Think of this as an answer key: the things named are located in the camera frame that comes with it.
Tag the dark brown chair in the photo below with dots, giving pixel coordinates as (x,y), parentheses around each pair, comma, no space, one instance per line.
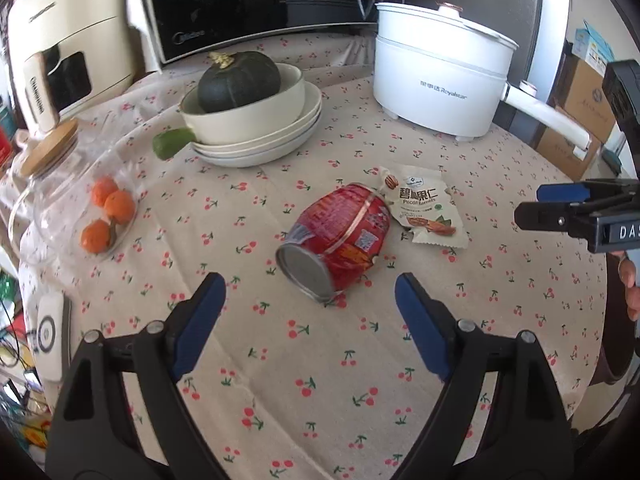
(622,345)

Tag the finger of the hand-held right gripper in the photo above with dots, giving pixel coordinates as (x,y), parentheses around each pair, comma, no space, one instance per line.
(550,216)
(565,193)

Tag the cherry print tablecloth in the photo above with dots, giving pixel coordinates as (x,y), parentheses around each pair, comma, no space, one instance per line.
(325,385)

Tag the white nut snack packet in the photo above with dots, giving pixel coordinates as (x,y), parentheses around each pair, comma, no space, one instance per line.
(425,205)

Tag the red drink can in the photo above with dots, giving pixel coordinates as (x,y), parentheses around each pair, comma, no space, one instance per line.
(340,235)

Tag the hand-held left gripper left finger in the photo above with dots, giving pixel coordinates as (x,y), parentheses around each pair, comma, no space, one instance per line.
(200,325)

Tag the light blue box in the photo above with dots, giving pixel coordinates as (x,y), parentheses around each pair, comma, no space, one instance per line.
(595,45)

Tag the glass jar with wooden lid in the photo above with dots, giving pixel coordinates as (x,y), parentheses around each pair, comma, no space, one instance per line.
(60,185)

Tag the cardboard box with round logo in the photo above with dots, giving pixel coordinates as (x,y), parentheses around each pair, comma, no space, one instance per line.
(587,92)

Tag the black microwave oven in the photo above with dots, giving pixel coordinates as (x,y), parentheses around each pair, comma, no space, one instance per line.
(250,0)

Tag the white power bank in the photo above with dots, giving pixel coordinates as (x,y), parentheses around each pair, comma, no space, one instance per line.
(50,335)

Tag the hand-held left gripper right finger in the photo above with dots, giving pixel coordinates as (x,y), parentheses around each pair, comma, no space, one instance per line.
(425,325)

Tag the small orange tangerine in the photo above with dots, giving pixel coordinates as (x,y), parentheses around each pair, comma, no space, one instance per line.
(121,206)
(104,191)
(96,236)

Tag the grey refrigerator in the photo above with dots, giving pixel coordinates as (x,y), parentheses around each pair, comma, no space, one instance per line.
(500,5)

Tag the white electric cooking pot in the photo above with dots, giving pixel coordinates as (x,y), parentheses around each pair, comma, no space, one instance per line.
(430,85)

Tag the cream air fryer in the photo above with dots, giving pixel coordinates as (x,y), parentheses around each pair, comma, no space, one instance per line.
(65,35)

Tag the person's right hand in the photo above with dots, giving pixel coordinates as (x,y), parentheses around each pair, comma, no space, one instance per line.
(630,271)

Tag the dark green pumpkin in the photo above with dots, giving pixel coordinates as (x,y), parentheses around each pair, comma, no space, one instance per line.
(237,82)

